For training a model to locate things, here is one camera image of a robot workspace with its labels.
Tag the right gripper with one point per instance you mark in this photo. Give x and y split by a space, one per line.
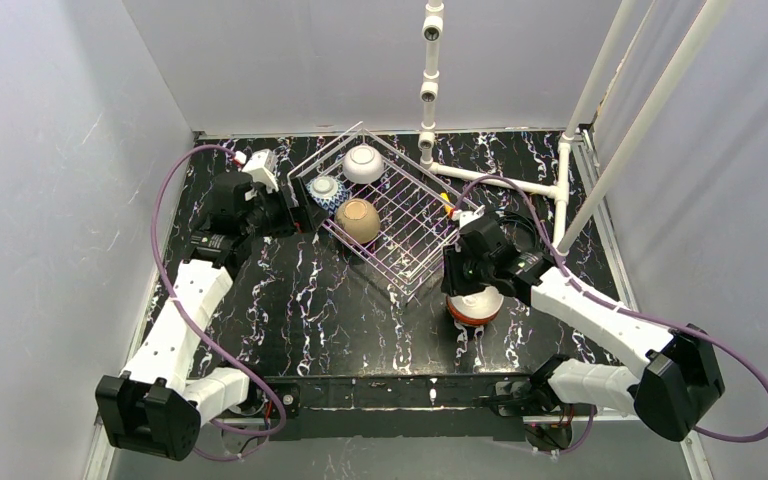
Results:
461 282

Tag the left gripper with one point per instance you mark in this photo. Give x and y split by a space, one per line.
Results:
298 206

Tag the blue patterned bowl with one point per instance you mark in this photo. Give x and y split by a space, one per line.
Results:
328 192

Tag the floral beige bowl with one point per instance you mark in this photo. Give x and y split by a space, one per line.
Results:
359 220

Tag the plain white bowl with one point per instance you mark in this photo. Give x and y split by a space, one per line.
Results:
363 164

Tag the white wire dish rack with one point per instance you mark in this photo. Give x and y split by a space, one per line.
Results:
407 255

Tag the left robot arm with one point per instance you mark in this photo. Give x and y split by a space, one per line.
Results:
179 379

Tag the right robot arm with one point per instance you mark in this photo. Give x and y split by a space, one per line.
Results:
641 346

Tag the yellow black tool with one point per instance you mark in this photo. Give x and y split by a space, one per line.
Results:
448 206

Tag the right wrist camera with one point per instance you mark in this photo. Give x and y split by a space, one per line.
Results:
462 218

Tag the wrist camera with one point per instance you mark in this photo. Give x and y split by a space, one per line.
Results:
261 166
462 218

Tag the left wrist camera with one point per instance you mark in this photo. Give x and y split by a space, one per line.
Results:
261 166

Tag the aluminium front rail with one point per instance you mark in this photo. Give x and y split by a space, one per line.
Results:
384 404

